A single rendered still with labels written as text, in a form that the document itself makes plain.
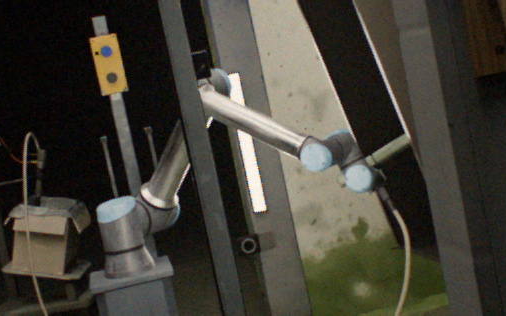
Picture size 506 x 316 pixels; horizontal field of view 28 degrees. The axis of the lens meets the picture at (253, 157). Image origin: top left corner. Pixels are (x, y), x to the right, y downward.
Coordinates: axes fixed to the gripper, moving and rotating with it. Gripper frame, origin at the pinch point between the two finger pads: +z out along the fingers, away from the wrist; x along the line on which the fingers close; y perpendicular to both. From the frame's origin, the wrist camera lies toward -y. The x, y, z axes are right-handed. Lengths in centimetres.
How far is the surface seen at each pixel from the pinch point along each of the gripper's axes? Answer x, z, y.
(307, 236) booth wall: -53, 84, 3
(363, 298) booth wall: -50, 97, 40
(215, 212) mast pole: -22, -120, -5
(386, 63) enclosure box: 27.3, -21.4, -26.2
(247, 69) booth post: -31, 68, -72
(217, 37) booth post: -33, 62, -90
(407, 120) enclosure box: 22.1, -16.8, -6.6
